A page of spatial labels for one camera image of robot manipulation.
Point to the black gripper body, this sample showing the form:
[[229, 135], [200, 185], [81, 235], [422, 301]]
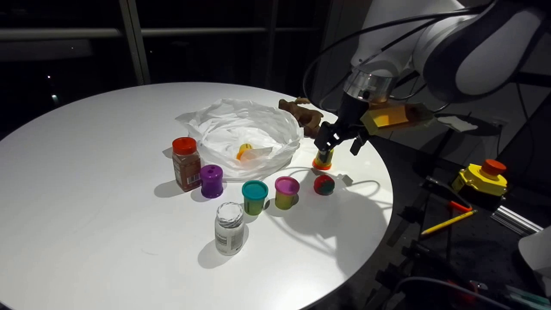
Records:
[[353, 118]]

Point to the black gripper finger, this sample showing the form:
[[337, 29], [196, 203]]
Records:
[[329, 139], [358, 146]]

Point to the yellow dough tub orange lid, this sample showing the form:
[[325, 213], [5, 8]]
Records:
[[322, 161]]

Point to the red toy strawberry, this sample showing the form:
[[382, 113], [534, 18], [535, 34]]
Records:
[[324, 185]]

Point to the yellow dough tub pink lid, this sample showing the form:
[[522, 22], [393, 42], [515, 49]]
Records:
[[286, 194]]

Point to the green dough tub teal lid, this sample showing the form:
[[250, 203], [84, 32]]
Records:
[[253, 199]]

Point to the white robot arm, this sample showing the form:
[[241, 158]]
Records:
[[487, 53]]

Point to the brown plush toy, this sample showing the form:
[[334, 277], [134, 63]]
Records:
[[303, 118]]

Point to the white plastic bag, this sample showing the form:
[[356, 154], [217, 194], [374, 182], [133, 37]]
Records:
[[229, 130]]

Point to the grey flat plate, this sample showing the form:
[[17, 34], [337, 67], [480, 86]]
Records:
[[458, 123]]

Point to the yellow pencil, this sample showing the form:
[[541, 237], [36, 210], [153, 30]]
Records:
[[448, 223]]

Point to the purple dough tub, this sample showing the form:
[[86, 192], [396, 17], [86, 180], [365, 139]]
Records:
[[212, 182]]

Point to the yellow emergency stop button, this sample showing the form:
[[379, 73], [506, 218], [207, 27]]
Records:
[[480, 179]]

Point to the spice jar red lid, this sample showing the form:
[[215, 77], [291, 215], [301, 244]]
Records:
[[186, 166]]

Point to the white rounded object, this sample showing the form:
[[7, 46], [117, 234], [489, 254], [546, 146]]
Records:
[[539, 256]]

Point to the grey window mullion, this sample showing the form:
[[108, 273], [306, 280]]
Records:
[[134, 46]]

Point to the aluminium profile rail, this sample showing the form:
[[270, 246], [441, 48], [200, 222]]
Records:
[[517, 220]]

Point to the grey horizontal window rail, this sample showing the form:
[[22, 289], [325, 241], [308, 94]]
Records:
[[69, 34]]

